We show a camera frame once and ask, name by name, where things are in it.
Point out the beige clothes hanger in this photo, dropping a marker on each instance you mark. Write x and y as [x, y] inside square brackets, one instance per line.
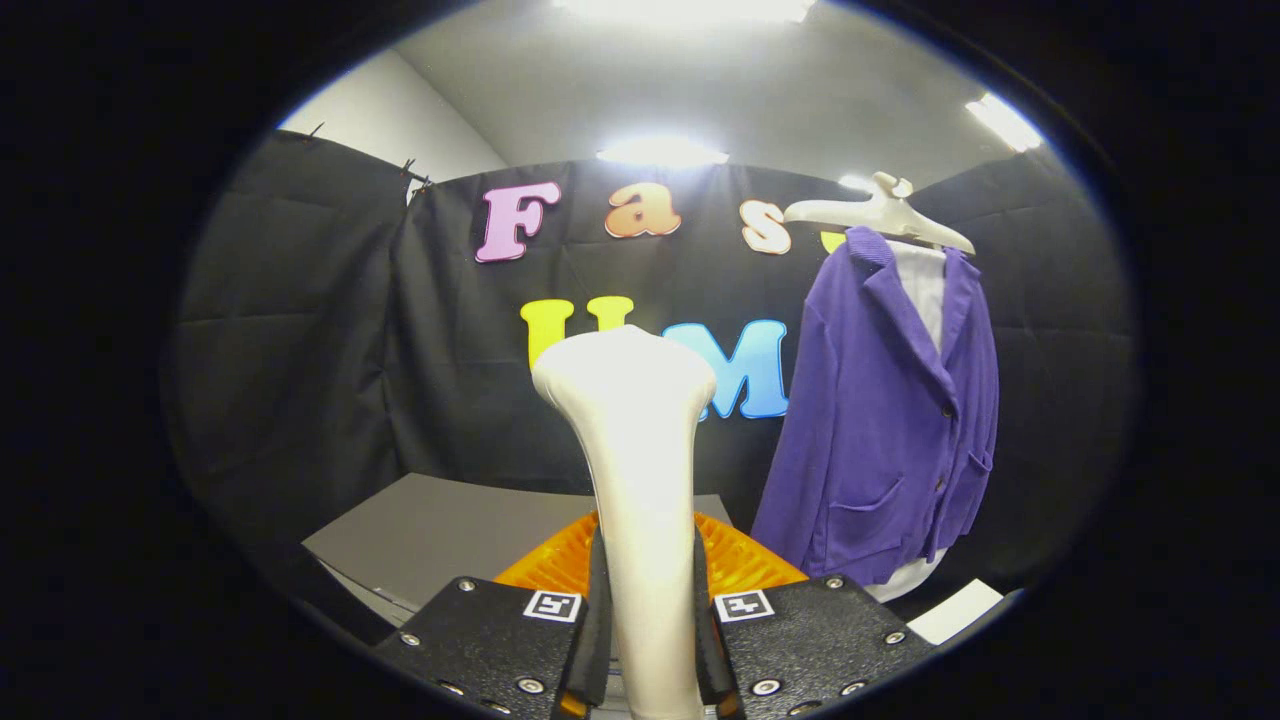
[880, 215]

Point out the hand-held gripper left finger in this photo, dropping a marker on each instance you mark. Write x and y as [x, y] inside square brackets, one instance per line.
[597, 630]

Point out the white paper sheet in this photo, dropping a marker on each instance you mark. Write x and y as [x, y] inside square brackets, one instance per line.
[955, 610]

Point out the white undershirt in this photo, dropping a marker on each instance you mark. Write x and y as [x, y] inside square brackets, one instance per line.
[922, 290]

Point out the grey cabinet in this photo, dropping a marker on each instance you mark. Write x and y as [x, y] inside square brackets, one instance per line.
[430, 540]

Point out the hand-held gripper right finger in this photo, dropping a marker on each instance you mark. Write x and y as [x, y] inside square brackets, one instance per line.
[706, 630]

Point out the black backdrop cloth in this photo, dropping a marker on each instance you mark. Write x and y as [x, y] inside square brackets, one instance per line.
[470, 380]
[1060, 400]
[290, 330]

